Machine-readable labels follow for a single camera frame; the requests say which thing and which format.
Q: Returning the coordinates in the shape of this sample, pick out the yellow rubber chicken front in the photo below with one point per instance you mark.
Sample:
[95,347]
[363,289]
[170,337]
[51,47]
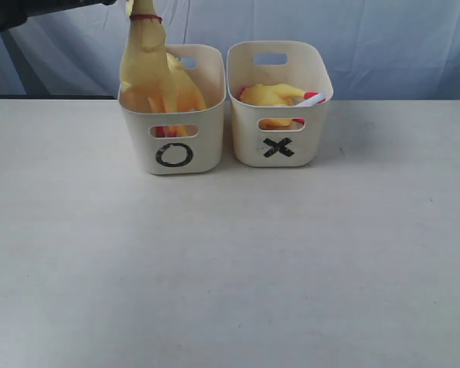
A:
[188,95]

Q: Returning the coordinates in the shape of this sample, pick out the yellow rubber chicken with tube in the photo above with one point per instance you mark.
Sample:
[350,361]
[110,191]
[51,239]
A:
[278,95]

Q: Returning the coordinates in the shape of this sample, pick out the yellow rubber chicken sideways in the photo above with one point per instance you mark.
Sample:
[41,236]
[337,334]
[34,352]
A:
[146,83]

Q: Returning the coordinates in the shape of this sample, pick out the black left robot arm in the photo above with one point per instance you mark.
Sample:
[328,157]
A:
[14,13]

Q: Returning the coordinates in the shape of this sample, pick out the cream bin marked X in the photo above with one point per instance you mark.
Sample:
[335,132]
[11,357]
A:
[277,62]

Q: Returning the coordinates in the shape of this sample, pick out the pale blue backdrop curtain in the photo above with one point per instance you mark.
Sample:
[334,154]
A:
[372,49]

